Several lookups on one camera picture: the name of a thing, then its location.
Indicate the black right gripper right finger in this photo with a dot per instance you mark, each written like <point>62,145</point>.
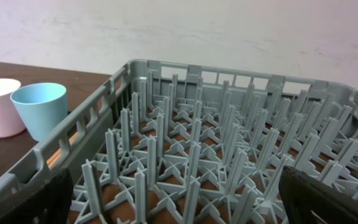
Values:
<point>305,198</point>

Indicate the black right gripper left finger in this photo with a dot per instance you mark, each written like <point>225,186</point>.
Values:
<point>48,200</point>

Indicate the light blue plastic cup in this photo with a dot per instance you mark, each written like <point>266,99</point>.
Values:
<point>41,106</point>

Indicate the grey dishwasher rack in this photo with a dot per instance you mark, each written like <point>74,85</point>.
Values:
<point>163,142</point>

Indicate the wooden chopstick left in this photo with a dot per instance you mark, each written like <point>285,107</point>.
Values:
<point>65,144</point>

